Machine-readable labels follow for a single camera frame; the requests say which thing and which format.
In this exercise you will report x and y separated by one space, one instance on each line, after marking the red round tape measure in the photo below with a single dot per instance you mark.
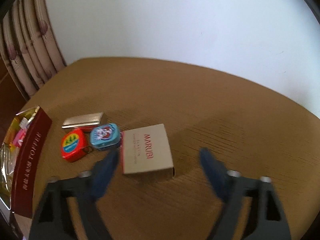
74 145

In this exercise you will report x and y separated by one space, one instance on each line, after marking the silver metal tongs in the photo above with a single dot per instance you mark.
8 161

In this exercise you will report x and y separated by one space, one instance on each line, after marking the beige patterned curtain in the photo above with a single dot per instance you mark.
29 49

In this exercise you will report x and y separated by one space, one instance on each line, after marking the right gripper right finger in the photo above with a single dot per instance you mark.
216 174

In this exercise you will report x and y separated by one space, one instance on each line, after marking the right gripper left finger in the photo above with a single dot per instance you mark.
102 173

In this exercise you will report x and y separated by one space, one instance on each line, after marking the red gold toffee tin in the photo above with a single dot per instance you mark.
37 123

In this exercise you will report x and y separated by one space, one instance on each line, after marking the small blue tin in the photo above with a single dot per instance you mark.
105 137

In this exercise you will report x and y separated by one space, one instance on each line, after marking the pink eraser block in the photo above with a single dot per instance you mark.
18 140

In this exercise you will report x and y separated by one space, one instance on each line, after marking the beige Marubi cardboard box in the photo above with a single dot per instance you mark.
145 153

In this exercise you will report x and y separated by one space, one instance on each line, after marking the silver metal case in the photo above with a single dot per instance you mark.
85 122

